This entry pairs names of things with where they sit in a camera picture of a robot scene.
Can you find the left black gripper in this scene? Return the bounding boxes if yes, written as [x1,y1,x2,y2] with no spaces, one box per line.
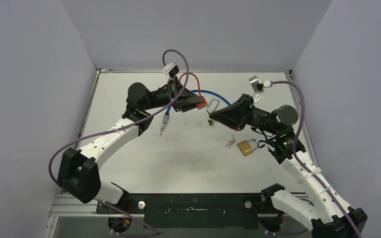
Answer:
[143,77,204,113]

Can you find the red cable padlock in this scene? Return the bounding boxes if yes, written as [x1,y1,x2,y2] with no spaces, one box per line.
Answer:
[173,88,207,113]

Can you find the brass padlock long shackle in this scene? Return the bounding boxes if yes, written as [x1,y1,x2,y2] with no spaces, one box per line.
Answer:
[207,98,220,115]

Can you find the blue cable lock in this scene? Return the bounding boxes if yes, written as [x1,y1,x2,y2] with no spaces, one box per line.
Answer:
[159,89,232,130]

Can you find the blue lock keys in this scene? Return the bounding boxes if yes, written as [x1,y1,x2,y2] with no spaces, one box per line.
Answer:
[160,124,166,136]

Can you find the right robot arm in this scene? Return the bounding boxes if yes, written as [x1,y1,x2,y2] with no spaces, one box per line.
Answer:
[208,94,368,238]

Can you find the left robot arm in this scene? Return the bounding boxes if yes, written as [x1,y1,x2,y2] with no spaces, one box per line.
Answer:
[56,77,207,214]

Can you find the loose silver keys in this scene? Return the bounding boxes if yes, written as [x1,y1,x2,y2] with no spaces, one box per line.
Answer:
[225,135,236,149]

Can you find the brass padlock short shackle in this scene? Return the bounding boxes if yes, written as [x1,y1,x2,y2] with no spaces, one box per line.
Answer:
[237,139,259,156]

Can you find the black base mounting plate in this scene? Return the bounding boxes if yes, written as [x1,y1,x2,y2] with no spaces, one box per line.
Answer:
[95,193,293,230]

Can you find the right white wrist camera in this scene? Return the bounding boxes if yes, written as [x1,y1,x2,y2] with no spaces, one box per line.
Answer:
[249,76,272,104]

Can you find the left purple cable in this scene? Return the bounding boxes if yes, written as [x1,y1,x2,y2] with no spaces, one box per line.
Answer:
[48,49,191,184]

